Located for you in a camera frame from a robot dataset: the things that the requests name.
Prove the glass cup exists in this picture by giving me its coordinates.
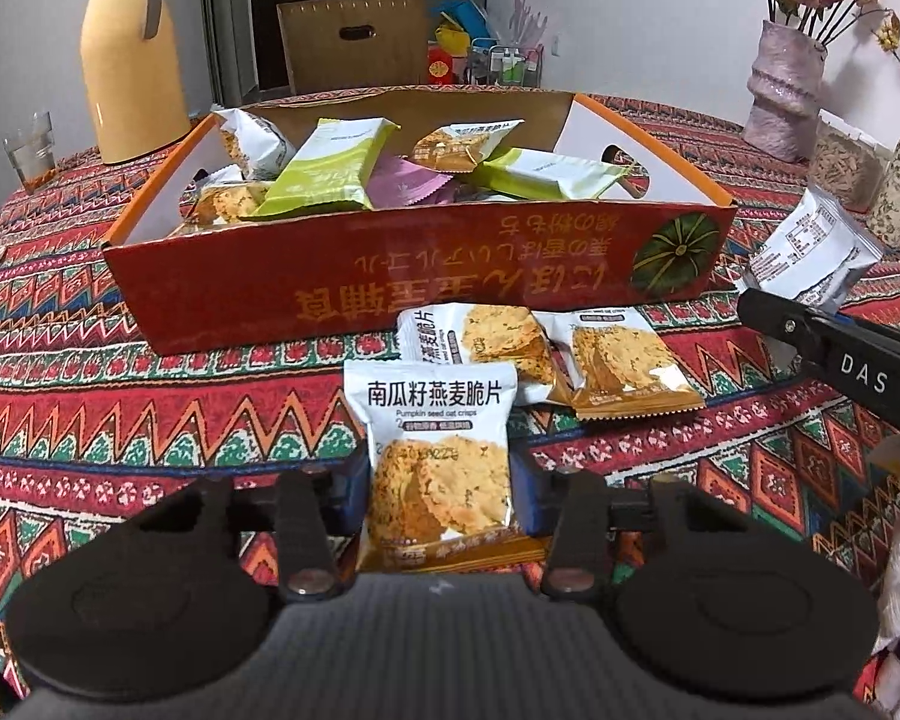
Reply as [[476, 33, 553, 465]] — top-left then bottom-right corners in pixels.
[[2, 111, 59, 192]]

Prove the blue rolled mat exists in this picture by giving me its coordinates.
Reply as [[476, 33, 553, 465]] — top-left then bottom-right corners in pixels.
[[431, 2, 494, 42]]

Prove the orange oat crisp packet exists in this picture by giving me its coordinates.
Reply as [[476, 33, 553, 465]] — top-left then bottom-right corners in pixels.
[[396, 303, 575, 407], [343, 358, 547, 572], [211, 108, 287, 182], [411, 120, 527, 175], [536, 309, 707, 421], [172, 178, 272, 235]]

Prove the pink textured vase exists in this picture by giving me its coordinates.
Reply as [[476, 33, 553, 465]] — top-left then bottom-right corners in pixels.
[[742, 20, 827, 164]]

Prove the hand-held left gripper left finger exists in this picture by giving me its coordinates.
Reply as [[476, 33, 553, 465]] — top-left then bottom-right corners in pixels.
[[139, 450, 371, 602]]

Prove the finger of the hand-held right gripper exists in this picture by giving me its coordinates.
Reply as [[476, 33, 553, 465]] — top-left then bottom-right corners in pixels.
[[736, 287, 871, 372]]

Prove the green white snack packet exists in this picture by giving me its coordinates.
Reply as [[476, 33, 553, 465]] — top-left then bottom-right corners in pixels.
[[241, 117, 404, 221], [461, 148, 637, 202]]

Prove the red cardboard box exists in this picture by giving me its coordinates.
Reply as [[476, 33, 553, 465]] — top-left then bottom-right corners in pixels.
[[101, 86, 737, 357]]

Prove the wooden chair back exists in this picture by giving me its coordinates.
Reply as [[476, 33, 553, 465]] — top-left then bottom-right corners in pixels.
[[276, 0, 432, 100]]

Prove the pink feather decoration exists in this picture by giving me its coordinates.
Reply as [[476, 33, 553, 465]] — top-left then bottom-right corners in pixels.
[[504, 0, 563, 53]]

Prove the wire trolley rack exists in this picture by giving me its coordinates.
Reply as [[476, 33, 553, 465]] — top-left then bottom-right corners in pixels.
[[466, 41, 547, 89]]

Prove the clear jar with seeds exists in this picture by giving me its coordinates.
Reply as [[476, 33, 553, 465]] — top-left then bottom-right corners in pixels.
[[806, 111, 892, 211]]

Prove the white silver snack packet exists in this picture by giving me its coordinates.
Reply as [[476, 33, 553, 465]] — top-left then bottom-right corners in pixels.
[[746, 186, 884, 314]]

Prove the yellow thermos jug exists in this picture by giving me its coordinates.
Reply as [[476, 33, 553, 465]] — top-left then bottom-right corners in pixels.
[[80, 0, 192, 166]]

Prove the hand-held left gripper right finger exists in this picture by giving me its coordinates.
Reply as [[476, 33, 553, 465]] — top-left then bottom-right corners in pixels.
[[510, 451, 732, 605]]

